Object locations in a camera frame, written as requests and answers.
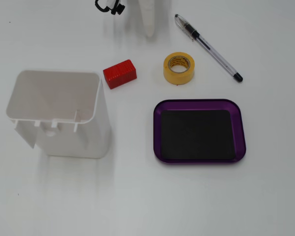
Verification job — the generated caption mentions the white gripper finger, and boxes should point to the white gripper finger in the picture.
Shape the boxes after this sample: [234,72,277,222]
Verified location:
[138,0,161,38]

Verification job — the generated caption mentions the yellow masking tape roll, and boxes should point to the yellow masking tape roll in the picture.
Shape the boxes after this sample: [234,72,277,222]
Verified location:
[163,52,195,86]

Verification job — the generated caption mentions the white plastic box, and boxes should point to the white plastic box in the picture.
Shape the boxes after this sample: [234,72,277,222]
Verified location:
[5,70,112,159]

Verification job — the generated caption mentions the clear black ballpoint pen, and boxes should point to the clear black ballpoint pen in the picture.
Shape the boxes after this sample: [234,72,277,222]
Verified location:
[174,14,243,83]

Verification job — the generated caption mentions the red ribbed block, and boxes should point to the red ribbed block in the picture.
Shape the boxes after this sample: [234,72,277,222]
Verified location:
[103,59,138,89]

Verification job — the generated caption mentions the purple metal tray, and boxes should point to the purple metal tray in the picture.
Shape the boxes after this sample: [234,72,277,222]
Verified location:
[153,99,247,165]

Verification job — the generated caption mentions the black tray liner pad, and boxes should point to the black tray liner pad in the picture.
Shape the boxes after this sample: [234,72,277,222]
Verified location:
[161,109,236,161]

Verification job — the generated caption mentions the black cable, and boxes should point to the black cable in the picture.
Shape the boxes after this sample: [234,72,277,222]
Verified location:
[95,0,126,16]

